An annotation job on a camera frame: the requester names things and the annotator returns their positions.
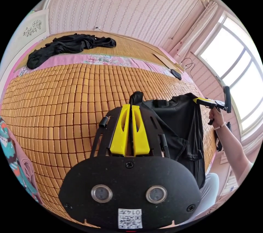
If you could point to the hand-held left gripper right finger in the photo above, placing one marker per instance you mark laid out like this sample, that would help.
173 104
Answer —
141 142

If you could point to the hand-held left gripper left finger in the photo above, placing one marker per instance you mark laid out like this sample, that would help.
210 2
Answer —
117 140

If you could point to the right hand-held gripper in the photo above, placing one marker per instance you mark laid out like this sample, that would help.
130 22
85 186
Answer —
214 105

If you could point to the black short sleeve shirt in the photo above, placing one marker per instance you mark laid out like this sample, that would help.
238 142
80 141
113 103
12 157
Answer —
180 122

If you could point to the person's right forearm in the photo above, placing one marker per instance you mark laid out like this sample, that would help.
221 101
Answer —
234 149

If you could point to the person's right hand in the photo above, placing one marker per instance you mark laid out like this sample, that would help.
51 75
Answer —
216 119

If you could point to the small black oval object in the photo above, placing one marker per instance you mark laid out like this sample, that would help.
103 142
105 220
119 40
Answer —
176 74

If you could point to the window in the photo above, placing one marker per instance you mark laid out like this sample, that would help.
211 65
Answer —
236 69

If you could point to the flat brown cardboard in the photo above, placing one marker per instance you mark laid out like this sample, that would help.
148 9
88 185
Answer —
167 60

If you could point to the bed with woven mat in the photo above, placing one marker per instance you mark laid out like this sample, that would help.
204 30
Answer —
61 103

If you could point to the pink curtain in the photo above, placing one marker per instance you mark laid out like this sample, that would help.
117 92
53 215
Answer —
197 28

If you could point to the person's body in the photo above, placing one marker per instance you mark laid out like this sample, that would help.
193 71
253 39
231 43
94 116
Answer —
209 192

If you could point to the folded pink cloth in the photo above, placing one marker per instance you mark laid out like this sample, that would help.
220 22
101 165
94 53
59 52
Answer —
27 172

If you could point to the teal patterned blanket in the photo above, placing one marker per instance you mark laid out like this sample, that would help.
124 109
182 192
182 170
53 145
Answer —
11 151

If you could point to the pile of clothes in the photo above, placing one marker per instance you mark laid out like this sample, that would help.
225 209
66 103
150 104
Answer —
67 45

